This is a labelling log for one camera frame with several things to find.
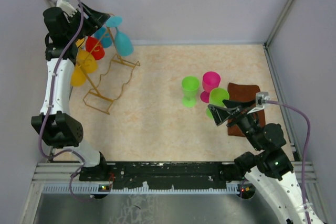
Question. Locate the teal wine glass rear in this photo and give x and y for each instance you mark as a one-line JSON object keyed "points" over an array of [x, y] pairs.
{"points": [[104, 37]]}

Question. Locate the gold wire glass rack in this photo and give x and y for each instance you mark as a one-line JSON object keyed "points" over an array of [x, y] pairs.
{"points": [[107, 83]]}

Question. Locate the green wine glass front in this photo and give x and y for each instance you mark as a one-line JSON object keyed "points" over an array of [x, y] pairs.
{"points": [[190, 87]]}

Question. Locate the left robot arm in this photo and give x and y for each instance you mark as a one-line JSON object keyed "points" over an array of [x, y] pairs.
{"points": [[54, 124]]}

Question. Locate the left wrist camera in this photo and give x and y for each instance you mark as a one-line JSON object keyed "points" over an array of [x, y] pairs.
{"points": [[67, 7]]}

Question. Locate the red wine glass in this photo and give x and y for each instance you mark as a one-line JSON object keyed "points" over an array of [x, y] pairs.
{"points": [[94, 46]]}

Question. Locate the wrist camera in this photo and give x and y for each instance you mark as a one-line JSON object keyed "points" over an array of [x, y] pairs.
{"points": [[67, 7], [259, 103]]}

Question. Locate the green wine glass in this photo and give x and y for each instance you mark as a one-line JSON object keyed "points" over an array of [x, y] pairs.
{"points": [[217, 96], [190, 87]]}

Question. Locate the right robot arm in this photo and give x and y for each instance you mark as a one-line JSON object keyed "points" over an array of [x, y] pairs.
{"points": [[271, 171]]}

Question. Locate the orange wine glass rear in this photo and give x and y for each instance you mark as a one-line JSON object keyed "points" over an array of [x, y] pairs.
{"points": [[84, 58]]}

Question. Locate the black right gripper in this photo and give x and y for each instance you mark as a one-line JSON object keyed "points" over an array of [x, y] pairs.
{"points": [[220, 114]]}

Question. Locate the teal wine glass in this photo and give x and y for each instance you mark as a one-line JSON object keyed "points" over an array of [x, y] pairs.
{"points": [[122, 41], [104, 37]]}

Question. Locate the pink wine glass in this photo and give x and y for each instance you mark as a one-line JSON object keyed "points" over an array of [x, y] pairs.
{"points": [[210, 81]]}

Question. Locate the orange wine glass front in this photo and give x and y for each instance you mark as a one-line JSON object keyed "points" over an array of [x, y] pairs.
{"points": [[78, 77]]}

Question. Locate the teal wine glass front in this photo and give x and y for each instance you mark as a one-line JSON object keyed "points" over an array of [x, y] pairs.
{"points": [[122, 41]]}

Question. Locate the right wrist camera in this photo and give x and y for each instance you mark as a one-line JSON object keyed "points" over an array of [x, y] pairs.
{"points": [[259, 103]]}

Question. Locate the orange wine glass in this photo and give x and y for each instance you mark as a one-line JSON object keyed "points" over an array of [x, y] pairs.
{"points": [[84, 58], [78, 77]]}

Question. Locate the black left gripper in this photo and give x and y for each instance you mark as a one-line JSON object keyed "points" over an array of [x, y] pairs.
{"points": [[95, 19]]}

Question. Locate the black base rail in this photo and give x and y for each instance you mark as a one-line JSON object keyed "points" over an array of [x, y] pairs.
{"points": [[164, 175]]}

